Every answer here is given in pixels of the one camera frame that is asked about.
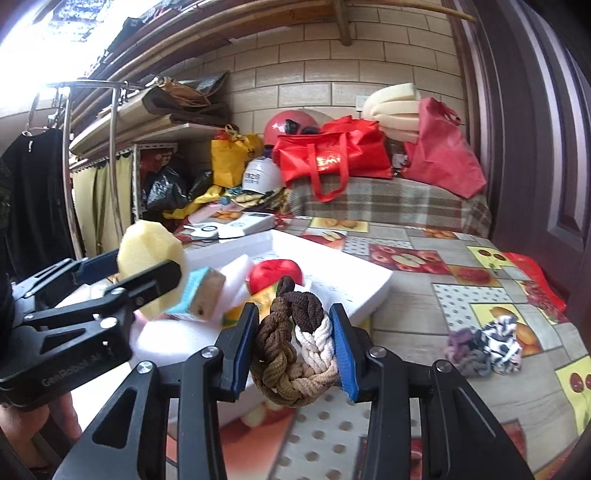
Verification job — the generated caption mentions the white helmet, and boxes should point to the white helmet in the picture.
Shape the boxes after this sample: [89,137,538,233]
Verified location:
[241,157,287,195]

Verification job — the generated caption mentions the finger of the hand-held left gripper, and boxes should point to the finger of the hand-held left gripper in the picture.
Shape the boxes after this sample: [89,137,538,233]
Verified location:
[18,260,182,370]
[14,251,122,305]

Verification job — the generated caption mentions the yellow tissue pack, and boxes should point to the yellow tissue pack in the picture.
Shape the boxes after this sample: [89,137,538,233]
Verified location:
[225,285,278,329]

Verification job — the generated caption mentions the red cloth bag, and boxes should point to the red cloth bag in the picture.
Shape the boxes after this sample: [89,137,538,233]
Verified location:
[404,97,488,200]

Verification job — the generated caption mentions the metal shelf unit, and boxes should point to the metal shelf unit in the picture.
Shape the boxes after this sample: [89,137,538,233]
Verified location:
[69,92,232,217]

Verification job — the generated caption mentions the cream foam stack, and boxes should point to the cream foam stack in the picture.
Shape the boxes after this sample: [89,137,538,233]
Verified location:
[361,83,423,144]

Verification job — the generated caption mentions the grey scrunchie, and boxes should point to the grey scrunchie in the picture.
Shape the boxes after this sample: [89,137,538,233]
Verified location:
[455,351,492,378]

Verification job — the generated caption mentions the fruit print tablecloth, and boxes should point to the fruit print tablecloth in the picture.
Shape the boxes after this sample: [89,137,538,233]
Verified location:
[175,215,591,480]

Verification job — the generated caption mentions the red plush ball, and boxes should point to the red plush ball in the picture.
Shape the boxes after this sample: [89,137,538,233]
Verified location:
[248,259,304,296]

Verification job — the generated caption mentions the metal clothes rack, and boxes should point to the metal clothes rack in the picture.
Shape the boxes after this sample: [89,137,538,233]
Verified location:
[30,80,134,259]

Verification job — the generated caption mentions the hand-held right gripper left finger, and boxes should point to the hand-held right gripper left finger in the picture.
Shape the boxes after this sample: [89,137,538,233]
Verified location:
[53,302,260,480]

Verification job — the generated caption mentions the teal and tan sponge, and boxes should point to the teal and tan sponge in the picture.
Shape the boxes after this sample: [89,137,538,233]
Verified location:
[166,267,227,321]

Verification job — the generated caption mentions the brown white braided hair tie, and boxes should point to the brown white braided hair tie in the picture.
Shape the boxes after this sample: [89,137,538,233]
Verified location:
[250,275,342,408]

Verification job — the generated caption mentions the pale yellow octagonal sponge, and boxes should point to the pale yellow octagonal sponge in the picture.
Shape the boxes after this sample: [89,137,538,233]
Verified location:
[117,220,190,319]

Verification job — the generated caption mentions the black plastic bag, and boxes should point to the black plastic bag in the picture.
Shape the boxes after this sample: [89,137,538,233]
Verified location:
[143,164,213,213]

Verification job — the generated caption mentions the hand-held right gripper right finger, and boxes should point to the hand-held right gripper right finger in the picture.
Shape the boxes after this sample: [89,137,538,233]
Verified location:
[329,303,536,480]

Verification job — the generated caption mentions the white round-dial device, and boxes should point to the white round-dial device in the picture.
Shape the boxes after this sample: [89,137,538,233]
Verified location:
[187,223,220,241]

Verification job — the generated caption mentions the black white patterned scrunchie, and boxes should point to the black white patterned scrunchie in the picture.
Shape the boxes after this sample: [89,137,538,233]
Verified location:
[471,315,523,374]

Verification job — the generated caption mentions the red helmet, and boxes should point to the red helmet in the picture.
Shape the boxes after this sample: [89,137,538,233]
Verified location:
[263,110,319,148]

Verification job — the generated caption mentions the brown door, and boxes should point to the brown door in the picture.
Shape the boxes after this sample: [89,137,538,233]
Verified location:
[443,0,591,324]

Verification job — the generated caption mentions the purple scrunchie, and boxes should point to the purple scrunchie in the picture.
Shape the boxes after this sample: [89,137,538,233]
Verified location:
[445,329,476,363]

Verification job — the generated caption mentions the yellow bag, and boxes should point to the yellow bag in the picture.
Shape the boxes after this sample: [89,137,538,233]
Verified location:
[211,124,265,188]

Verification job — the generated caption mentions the pale yellow curtain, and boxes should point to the pale yellow curtain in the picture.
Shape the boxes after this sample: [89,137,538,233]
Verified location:
[74,154,137,254]

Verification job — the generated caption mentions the red plastic bag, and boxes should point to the red plastic bag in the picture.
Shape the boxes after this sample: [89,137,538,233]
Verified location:
[501,251,568,324]

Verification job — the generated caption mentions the black hanging garment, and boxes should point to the black hanging garment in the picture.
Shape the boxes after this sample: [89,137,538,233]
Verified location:
[0,129,81,282]

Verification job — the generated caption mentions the brown bags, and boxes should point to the brown bags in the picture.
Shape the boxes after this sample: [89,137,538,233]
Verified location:
[143,71,232,125]

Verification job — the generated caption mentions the person's left hand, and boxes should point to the person's left hand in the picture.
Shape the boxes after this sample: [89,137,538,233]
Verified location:
[0,392,81,462]

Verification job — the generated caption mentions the white cardboard box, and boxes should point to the white cardboard box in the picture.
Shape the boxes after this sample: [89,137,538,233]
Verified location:
[88,229,393,428]

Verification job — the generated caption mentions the plaid cover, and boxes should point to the plaid cover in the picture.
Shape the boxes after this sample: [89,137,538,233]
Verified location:
[286,178,492,238]

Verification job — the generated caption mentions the white foam block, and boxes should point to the white foam block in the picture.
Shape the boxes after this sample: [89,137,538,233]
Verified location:
[222,256,254,305]

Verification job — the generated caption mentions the red shopping bag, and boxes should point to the red shopping bag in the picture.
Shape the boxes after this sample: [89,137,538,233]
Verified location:
[272,115,393,202]

